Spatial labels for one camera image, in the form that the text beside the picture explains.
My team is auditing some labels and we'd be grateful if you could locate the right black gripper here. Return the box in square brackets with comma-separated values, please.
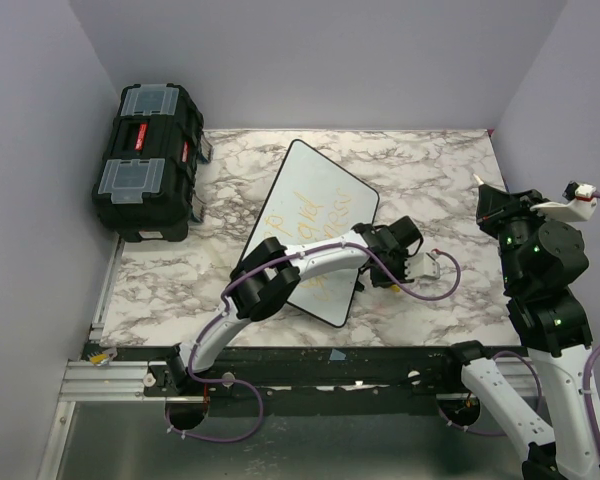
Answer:
[476, 183, 557, 289]

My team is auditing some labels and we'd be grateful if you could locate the black framed whiteboard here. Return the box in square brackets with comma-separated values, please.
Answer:
[242, 139, 380, 328]

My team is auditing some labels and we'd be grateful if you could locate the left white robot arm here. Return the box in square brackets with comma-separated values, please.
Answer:
[167, 216, 424, 395]

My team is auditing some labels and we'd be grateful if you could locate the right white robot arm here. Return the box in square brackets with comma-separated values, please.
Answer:
[439, 182, 600, 479]

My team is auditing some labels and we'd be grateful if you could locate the blue tape piece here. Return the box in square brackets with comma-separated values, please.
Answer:
[329, 349, 346, 361]

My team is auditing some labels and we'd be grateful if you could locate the black plastic toolbox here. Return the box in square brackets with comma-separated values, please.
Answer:
[91, 83, 213, 243]

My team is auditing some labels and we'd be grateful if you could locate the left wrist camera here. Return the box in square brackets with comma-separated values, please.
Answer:
[404, 252, 441, 282]

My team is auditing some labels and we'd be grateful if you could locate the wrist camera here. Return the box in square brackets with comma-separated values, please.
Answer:
[530, 181, 597, 223]
[404, 252, 441, 282]

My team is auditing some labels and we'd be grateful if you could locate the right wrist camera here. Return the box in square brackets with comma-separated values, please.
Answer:
[530, 181, 597, 223]

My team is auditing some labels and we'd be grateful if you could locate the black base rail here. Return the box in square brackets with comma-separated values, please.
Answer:
[81, 343, 480, 423]

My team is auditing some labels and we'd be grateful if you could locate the aluminium extrusion frame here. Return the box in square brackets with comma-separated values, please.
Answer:
[34, 234, 161, 480]

